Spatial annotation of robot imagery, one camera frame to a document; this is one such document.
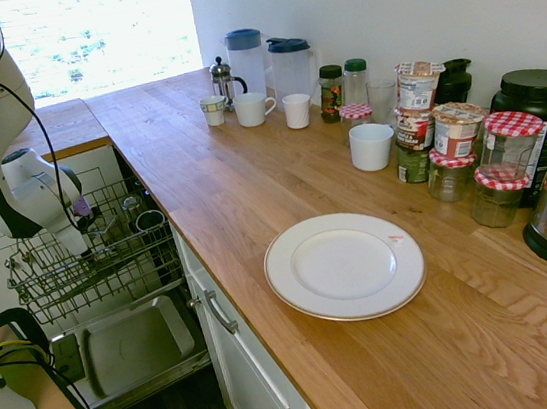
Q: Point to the purple wrist camera mount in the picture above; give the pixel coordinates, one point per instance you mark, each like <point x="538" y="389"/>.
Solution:
<point x="81" y="208"/>

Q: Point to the black shaker bottle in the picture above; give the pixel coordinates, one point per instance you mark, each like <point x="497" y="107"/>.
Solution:
<point x="456" y="82"/>

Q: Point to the spice jar with black lid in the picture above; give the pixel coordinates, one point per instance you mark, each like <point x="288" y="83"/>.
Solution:
<point x="331" y="96"/>

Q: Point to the glass French press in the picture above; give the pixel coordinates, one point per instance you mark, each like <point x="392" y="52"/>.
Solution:
<point x="224" y="82"/>

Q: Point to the wide white cup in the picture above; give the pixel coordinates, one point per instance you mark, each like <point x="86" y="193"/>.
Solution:
<point x="371" y="148"/>

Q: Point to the black utensil in rack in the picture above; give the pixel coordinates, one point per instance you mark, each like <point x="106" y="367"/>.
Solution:
<point x="96" y="220"/>

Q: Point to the open dishwasher door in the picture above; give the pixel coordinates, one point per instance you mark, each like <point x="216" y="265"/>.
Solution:
<point x="135" y="343"/>

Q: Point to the dark cup in rack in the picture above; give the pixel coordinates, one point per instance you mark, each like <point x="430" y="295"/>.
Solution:
<point x="149" y="221"/>

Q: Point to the large jar with checkered lid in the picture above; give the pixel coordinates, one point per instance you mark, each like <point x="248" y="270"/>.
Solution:
<point x="510" y="125"/>

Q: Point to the red and white oatmeal cup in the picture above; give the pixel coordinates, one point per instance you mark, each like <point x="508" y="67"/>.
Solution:
<point x="455" y="132"/>

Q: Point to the white base cabinet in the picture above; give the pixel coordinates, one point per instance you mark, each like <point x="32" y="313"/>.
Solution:
<point x="258" y="393"/>

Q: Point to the black protein powder tub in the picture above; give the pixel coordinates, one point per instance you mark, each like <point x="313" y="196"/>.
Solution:
<point x="541" y="93"/>

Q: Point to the clear pitcher with dark lid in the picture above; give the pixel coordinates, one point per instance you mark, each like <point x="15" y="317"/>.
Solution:
<point x="293" y="76"/>

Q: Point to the white drawer cabinet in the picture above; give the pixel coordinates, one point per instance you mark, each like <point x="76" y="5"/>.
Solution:
<point x="98" y="172"/>

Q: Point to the dark red oatmeal cup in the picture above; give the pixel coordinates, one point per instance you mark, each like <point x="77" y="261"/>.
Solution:
<point x="412" y="130"/>

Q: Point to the clear glass in rack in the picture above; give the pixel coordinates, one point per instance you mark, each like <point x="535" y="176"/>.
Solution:
<point x="131" y="205"/>

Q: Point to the green tin can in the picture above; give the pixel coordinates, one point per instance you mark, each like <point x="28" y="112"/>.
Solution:
<point x="412" y="166"/>

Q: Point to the black detergent compartment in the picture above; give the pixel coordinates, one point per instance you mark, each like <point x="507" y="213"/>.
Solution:
<point x="67" y="358"/>

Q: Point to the small jar with checkered lid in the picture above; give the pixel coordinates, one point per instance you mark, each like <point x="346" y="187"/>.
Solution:
<point x="355" y="112"/>

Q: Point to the glass jar with checkered lid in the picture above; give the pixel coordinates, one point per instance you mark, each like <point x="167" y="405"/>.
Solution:
<point x="498" y="205"/>
<point x="449" y="181"/>

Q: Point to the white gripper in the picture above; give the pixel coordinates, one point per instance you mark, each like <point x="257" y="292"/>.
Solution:
<point x="70" y="240"/>

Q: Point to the clear drinking glass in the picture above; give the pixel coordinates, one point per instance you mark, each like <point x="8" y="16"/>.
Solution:
<point x="383" y="99"/>

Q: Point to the tall pitcher with blue lid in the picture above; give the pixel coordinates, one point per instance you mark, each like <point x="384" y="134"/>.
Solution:
<point x="247" y="72"/>

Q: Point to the black bar clamp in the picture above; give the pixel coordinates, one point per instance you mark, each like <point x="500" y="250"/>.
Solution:
<point x="15" y="314"/>

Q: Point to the patterned paper cup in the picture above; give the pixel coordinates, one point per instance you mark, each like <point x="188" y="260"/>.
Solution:
<point x="214" y="111"/>

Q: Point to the white plate with gold rim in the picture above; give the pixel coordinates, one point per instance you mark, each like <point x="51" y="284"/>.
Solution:
<point x="344" y="266"/>

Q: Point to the white ribbed cup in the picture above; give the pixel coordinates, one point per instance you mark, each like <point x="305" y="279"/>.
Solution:
<point x="298" y="113"/>

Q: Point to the clear jar with green lid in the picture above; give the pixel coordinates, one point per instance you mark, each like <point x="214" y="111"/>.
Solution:
<point x="356" y="85"/>

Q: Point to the oatmeal cup with white label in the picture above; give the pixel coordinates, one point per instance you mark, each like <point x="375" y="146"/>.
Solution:
<point x="417" y="90"/>

